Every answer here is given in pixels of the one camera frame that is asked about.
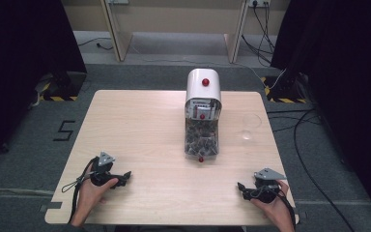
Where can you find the white power strip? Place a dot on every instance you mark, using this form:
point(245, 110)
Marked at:
point(259, 2)

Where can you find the beige wooden desk frame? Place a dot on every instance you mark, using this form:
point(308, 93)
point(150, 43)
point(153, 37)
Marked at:
point(174, 19)

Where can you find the person's right hand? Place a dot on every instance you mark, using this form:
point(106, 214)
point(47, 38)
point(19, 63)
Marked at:
point(278, 214)

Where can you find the person's left hand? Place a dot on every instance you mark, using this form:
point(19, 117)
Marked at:
point(88, 199)

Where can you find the white dispenser with red knobs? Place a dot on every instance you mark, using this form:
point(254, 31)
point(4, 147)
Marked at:
point(203, 93)

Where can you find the black curtain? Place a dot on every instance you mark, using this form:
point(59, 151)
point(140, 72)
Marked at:
point(22, 64)
point(344, 80)

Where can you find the clear glass cup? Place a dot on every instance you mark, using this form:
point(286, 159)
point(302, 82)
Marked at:
point(251, 121)

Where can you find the pile of dark packets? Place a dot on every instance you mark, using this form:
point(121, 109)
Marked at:
point(202, 138)

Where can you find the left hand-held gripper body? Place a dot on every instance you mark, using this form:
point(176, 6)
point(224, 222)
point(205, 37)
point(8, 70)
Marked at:
point(104, 169)

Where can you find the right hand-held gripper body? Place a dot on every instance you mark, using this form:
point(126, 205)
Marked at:
point(267, 188)

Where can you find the black yellow striped base plate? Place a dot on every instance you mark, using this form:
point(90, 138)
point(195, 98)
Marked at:
point(62, 88)
point(285, 93)

